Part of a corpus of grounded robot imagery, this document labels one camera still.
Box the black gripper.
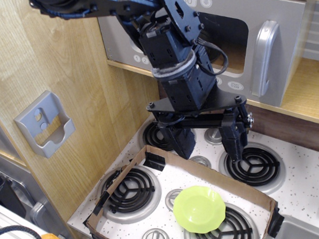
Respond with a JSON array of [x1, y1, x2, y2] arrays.
[[147, 66, 253, 161]]

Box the grey toy microwave door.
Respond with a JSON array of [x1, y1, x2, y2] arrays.
[[97, 0, 312, 117]]

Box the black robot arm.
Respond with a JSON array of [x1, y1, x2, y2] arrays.
[[29, 0, 253, 162]]

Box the grey back stove knob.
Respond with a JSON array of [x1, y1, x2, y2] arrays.
[[204, 128, 222, 145]]

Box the grey middle stove knob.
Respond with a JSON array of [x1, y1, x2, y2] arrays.
[[190, 156, 212, 168]]

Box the back left black burner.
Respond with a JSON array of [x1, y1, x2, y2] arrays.
[[142, 122, 173, 151]]

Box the black burner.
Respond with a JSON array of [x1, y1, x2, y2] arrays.
[[223, 147, 281, 187], [104, 167, 157, 214], [142, 122, 173, 151], [194, 206, 253, 239]]

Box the back right black burner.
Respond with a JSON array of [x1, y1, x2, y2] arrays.
[[223, 147, 281, 187]]

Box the green plastic plate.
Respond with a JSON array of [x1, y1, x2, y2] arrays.
[[173, 186, 226, 234]]

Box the grey centre stove knob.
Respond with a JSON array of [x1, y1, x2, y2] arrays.
[[165, 189, 182, 212]]

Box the front left black burner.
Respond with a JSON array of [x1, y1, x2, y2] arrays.
[[104, 167, 157, 214]]

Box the front right black burner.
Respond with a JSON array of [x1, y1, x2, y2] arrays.
[[194, 206, 253, 239]]

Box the grey sink basin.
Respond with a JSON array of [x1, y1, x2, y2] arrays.
[[274, 215, 319, 239]]

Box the cardboard tray wall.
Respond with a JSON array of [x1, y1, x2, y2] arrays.
[[86, 146, 284, 239]]

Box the grey wall holder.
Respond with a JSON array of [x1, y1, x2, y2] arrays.
[[14, 90, 75, 159]]

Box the grey oven door handle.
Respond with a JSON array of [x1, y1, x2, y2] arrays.
[[29, 202, 51, 230]]

